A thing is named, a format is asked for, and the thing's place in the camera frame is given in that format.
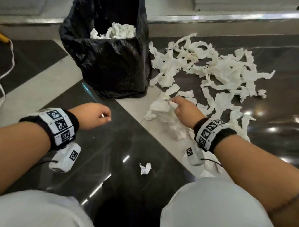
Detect person's left hand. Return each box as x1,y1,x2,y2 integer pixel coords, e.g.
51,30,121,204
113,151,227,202
68,103,112,131

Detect person's right hand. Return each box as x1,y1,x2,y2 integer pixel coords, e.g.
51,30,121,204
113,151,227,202
171,96,207,130

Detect white tissue bunch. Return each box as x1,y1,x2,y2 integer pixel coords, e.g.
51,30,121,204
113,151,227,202
143,93,181,141

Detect person's right forearm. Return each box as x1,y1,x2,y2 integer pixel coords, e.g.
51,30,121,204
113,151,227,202
213,134,299,227

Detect person's left forearm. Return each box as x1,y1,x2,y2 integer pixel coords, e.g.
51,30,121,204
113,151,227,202
0,121,52,195

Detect right wristband with marker tiles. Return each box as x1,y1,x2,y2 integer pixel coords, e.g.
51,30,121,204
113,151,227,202
193,117,237,154

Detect wristband with marker tiles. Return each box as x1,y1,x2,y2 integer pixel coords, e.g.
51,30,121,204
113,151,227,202
19,107,80,151
193,117,237,154

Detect left wristband with marker tiles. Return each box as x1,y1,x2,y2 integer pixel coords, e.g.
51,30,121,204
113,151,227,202
19,107,80,151

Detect black plastic trash bag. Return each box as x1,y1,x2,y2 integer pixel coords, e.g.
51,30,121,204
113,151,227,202
59,0,152,99

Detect pile of white paper strips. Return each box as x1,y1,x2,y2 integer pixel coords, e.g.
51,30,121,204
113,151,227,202
149,33,276,179

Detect small crumpled paper scrap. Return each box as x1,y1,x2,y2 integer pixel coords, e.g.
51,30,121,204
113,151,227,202
139,162,152,176

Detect white paper scraps in bag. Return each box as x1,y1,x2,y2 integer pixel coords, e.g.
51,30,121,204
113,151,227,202
90,22,136,39

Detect person's right leg white trousers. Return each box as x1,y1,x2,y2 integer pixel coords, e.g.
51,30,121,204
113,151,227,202
160,177,275,227

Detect person's leg white trousers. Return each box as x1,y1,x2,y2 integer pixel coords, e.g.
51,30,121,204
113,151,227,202
160,177,275,227
0,189,95,227

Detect person's left leg white trousers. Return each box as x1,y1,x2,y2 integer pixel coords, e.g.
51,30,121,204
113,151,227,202
0,189,95,227

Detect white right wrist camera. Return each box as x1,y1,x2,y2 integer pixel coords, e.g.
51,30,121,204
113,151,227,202
186,147,204,167

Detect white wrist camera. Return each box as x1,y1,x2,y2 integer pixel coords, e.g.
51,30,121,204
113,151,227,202
186,147,204,167
48,142,82,173

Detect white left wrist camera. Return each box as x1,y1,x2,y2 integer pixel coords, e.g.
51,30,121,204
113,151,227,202
48,142,82,173

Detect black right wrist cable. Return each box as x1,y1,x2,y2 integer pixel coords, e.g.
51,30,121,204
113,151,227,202
200,158,224,168

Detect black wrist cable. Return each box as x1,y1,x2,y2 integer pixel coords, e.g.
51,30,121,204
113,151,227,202
200,158,224,168
30,160,59,169

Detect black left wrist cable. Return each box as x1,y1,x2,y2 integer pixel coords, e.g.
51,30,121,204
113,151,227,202
30,160,59,169

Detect metal door track rail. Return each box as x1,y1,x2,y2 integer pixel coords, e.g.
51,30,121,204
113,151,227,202
0,11,299,26

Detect white cord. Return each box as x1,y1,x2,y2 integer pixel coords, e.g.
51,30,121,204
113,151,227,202
0,38,16,108

